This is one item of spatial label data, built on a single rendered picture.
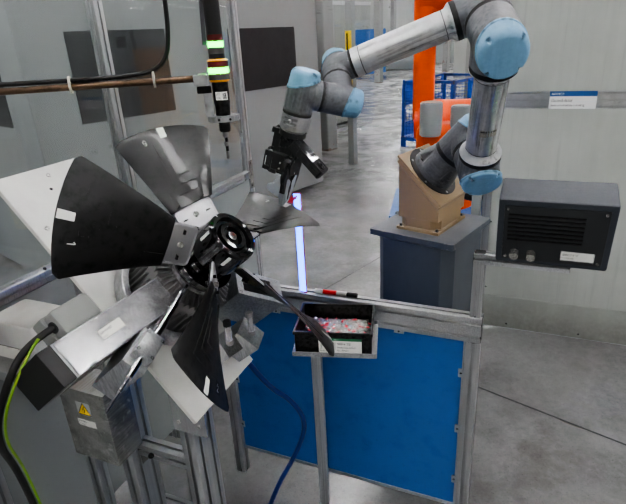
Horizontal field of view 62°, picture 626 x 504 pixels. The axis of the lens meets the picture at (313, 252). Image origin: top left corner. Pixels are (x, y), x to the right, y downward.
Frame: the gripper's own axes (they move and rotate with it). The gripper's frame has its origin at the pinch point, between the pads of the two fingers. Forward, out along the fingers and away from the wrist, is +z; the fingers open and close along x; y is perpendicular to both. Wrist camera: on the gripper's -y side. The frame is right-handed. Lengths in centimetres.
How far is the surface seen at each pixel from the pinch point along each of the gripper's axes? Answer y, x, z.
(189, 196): 12.4, 27.9, -5.6
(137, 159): 27.8, 27.6, -9.1
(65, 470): 43, 34, 106
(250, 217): 3.7, 12.0, 1.9
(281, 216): -2.7, 7.0, 0.8
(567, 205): -66, -6, -23
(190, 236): 4.9, 37.6, -1.9
